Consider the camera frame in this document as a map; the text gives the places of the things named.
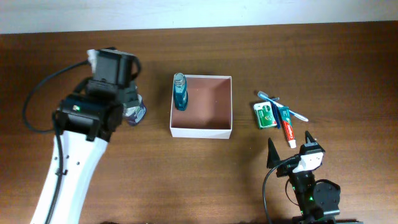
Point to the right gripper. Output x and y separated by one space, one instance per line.
273 156

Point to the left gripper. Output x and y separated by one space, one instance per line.
133 91

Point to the red green toothpaste tube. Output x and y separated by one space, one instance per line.
287 124

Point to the green soap box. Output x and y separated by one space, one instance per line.
264 115

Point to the clear hand soap pump bottle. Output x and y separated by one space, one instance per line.
135 114

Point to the teal mouthwash bottle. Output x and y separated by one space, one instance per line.
180 92

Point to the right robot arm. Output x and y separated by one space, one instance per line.
318 200

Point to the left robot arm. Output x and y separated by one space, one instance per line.
83 124

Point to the blue white toothbrush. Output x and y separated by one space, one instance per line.
264 96

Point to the white cardboard box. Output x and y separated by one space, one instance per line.
209 112

